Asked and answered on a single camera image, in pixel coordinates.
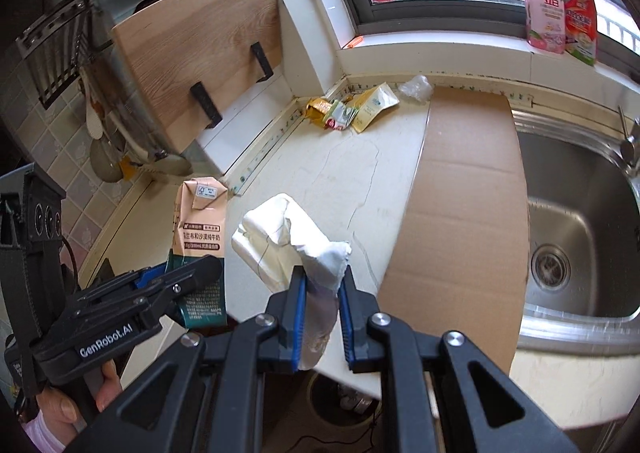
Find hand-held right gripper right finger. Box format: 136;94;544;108
339;265;581;453

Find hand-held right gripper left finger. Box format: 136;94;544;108
102;265;308;453

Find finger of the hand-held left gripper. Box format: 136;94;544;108
75;261;174;307
75;255;224;331

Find beige green milk carton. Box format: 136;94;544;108
169;176;229;329

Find white cloth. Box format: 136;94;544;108
231;192;353;372

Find round trash bin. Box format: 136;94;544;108
307;368;384;429

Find person's left forearm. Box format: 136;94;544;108
20;417;67;453

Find person's left hand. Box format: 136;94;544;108
35;361;124;435

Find metal skimmer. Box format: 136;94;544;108
90;136;126;184

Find brown cardboard sheet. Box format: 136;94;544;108
377;86;531;380

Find red white wrapper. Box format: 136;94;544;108
322;100;362;133

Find yellow snack wrapper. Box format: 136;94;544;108
306;97;342;127

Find yellow snack packets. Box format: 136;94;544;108
351;82;401;135

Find wooden cutting board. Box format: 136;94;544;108
110;0;284;154

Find metal knife rack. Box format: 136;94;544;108
15;0;89;109

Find clear plastic wrap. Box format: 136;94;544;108
397;74;434;104

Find stainless steel sink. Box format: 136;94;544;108
510;110;640;350

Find red spray bottle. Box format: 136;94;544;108
555;0;600;68

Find black cable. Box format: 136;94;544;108
290;405;384;447

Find black metal bracket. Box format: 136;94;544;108
250;42;275;83
189;80;224;129

